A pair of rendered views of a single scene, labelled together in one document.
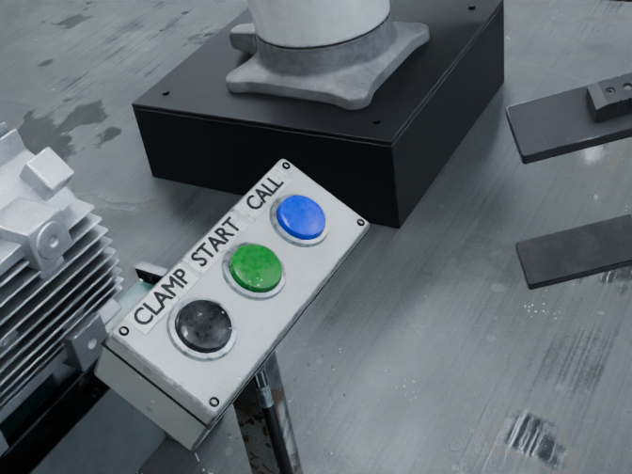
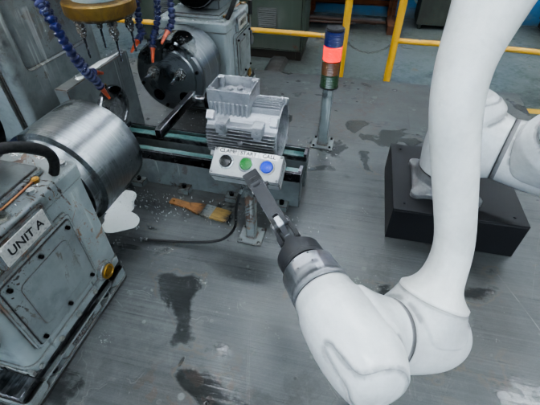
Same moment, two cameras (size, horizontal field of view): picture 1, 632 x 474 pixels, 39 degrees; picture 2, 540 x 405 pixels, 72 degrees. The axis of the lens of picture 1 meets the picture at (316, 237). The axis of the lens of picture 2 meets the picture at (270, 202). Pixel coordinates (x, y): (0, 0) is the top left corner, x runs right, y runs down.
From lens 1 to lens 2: 0.69 m
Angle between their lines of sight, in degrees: 52
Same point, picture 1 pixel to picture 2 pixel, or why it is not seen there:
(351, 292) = (346, 230)
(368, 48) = not seen: hidden behind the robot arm
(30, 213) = (258, 125)
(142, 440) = not seen: hidden behind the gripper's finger
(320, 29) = (425, 165)
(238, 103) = (401, 166)
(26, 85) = (421, 122)
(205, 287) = (235, 157)
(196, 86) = (407, 154)
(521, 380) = not seen: hidden behind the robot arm
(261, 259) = (247, 163)
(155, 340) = (218, 154)
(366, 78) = (425, 192)
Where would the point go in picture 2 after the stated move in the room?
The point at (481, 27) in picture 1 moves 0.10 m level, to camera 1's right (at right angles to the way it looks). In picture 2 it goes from (497, 222) to (531, 251)
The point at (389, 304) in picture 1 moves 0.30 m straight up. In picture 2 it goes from (344, 240) to (362, 151)
